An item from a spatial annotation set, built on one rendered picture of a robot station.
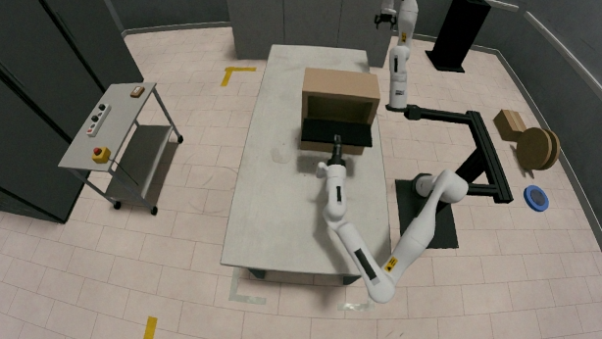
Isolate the tan open-front wooden cabinet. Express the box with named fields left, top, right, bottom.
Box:
left=301, top=68, right=380, bottom=152

